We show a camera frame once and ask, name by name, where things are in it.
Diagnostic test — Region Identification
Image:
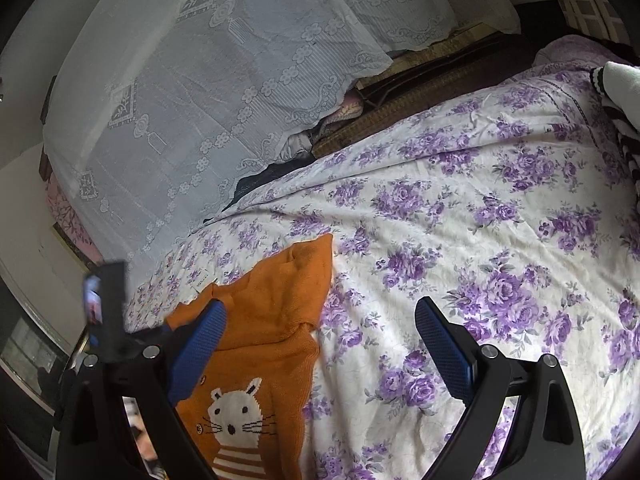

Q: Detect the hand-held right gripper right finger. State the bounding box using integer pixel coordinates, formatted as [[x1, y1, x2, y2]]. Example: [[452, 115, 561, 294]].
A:
[[414, 296, 587, 480]]

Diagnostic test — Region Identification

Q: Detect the pink folded cloth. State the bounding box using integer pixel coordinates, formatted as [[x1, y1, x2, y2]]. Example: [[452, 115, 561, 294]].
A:
[[320, 87, 366, 128]]

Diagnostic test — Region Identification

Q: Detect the purple floral bed sheet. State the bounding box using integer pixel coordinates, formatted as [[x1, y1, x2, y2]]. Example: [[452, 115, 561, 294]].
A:
[[122, 67, 640, 480]]

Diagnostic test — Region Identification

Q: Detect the dark cloth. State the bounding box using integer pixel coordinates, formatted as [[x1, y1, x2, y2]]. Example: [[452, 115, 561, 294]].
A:
[[222, 162, 316, 211]]

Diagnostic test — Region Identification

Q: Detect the orange rabbit knit sweater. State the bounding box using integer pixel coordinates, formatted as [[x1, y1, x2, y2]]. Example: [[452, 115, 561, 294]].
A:
[[167, 232, 335, 480]]

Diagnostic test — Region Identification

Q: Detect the white folded cloth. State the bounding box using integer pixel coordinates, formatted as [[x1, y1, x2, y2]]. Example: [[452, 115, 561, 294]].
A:
[[280, 130, 321, 162]]

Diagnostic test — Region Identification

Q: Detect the white lace cover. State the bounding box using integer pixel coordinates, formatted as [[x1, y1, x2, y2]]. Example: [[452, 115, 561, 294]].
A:
[[42, 0, 521, 281]]

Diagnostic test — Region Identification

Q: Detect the black white striped cloth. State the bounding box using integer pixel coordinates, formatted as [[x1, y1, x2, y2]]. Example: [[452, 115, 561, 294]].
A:
[[590, 60, 640, 186]]

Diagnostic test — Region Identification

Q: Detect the brown woven blanket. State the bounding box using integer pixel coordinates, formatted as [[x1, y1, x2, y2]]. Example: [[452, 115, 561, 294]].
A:
[[312, 22, 538, 158]]

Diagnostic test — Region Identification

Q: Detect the sliding glass window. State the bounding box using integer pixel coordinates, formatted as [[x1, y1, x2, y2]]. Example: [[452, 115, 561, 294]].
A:
[[0, 310, 68, 398]]

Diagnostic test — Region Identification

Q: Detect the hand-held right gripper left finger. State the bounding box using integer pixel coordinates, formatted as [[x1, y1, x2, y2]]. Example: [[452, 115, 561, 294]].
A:
[[52, 300, 229, 480]]

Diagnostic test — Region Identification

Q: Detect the purple floral pillow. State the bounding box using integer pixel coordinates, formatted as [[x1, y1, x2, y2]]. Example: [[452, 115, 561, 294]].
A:
[[532, 35, 617, 68]]

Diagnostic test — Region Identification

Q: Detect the pink floral quilt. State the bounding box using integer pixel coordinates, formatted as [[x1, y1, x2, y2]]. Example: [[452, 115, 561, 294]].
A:
[[45, 175, 101, 261]]

